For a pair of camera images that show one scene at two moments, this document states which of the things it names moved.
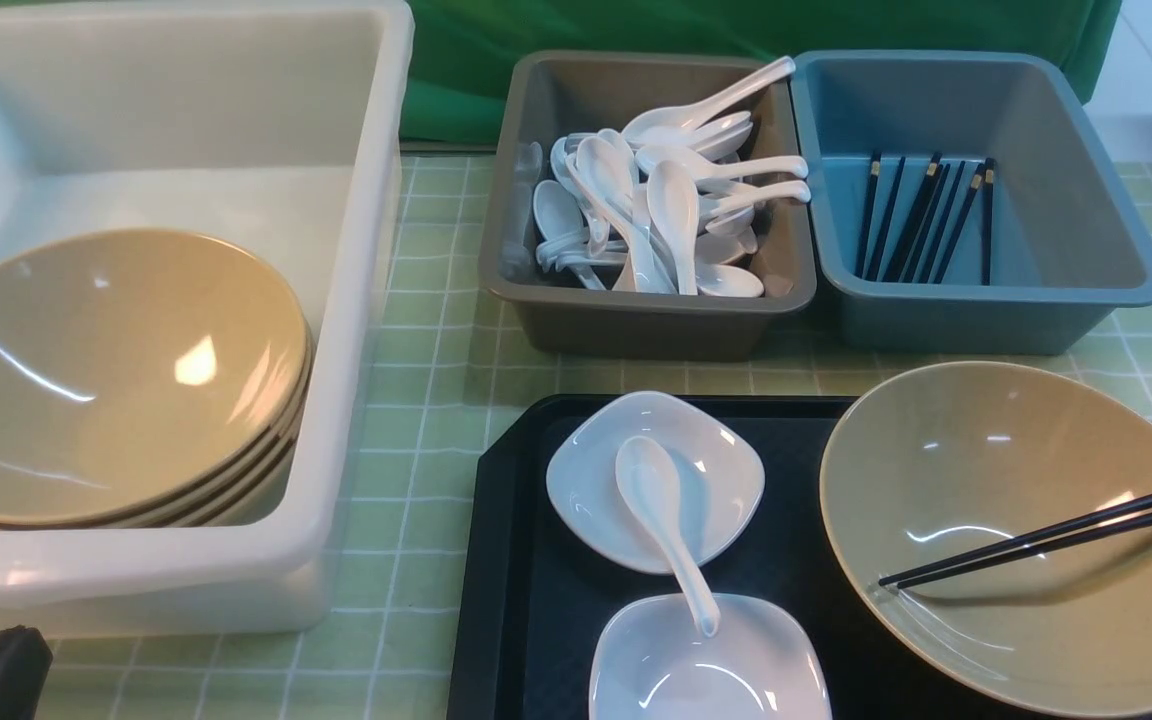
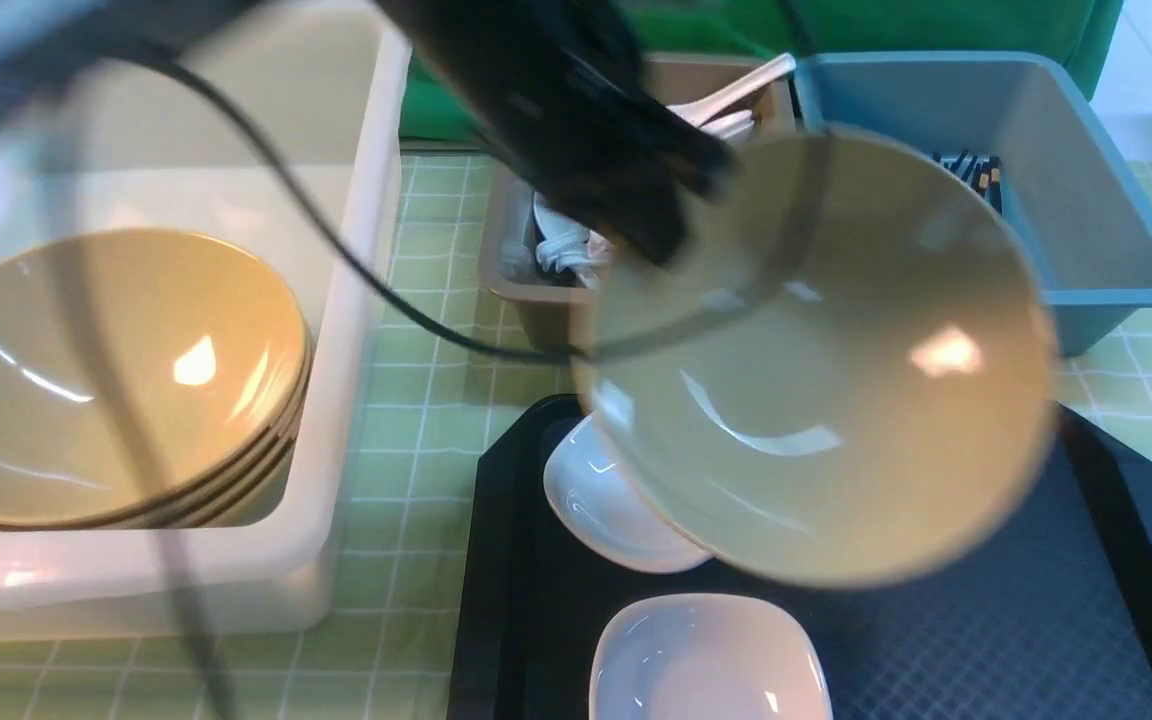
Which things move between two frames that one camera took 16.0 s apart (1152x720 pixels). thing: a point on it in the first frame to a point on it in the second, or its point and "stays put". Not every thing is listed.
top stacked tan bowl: x=87 y=375 stays put
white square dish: x=653 y=661 stays put
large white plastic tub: x=274 y=125 stays put
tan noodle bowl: x=944 y=461 to x=845 y=377
